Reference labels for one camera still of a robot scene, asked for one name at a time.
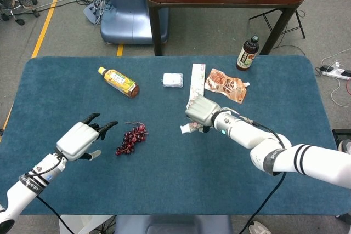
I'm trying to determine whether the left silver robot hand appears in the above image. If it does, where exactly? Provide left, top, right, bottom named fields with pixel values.
left=56, top=112, right=119, bottom=162

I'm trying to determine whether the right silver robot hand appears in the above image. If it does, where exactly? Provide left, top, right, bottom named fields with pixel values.
left=185, top=96, right=222, bottom=133

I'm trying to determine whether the white tube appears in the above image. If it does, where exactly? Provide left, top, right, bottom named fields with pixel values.
left=180, top=121, right=203, bottom=135

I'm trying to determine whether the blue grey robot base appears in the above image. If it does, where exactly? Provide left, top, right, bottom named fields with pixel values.
left=83, top=0, right=169, bottom=45

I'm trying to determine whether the tall white carton box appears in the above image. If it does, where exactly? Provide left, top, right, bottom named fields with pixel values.
left=186, top=63, right=206, bottom=109

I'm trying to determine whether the dark sauce bottle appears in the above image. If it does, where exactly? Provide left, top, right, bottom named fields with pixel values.
left=235, top=35, right=260, bottom=72

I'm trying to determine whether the orange spout pouch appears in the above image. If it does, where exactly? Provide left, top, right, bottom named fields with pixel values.
left=204, top=68, right=251, bottom=105

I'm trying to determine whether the white tissue pack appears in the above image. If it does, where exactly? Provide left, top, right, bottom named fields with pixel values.
left=160, top=72, right=184, bottom=89

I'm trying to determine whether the red plastic grape bunch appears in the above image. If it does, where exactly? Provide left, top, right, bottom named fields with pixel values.
left=115, top=121, right=149, bottom=157

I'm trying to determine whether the yellow label tea bottle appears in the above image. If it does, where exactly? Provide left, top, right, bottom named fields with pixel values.
left=98, top=66, right=140, bottom=99

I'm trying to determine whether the blue table mat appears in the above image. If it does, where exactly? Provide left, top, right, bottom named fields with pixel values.
left=0, top=55, right=343, bottom=216

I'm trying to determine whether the grey sneaker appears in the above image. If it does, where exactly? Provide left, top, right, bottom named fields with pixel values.
left=248, top=220, right=274, bottom=234

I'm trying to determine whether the white power strip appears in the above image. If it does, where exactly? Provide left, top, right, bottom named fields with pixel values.
left=319, top=65, right=351, bottom=81

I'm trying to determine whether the black office chair base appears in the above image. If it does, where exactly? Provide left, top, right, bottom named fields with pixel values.
left=0, top=0, right=41, bottom=26

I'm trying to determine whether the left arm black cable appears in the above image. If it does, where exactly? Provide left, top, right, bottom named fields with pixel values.
left=24, top=157, right=75, bottom=234

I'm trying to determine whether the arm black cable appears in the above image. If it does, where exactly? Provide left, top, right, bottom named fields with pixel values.
left=237, top=116, right=287, bottom=234
left=24, top=157, right=75, bottom=234

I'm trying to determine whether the white table frame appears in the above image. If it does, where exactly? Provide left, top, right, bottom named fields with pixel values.
left=59, top=214, right=114, bottom=234

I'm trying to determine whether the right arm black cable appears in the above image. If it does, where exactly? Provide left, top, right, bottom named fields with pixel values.
left=237, top=116, right=287, bottom=234

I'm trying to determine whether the grey blue robot pedestal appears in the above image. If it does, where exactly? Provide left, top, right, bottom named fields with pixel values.
left=114, top=214, right=233, bottom=234

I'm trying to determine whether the black metal stool frame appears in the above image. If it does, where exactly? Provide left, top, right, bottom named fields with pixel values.
left=248, top=8, right=306, bottom=40

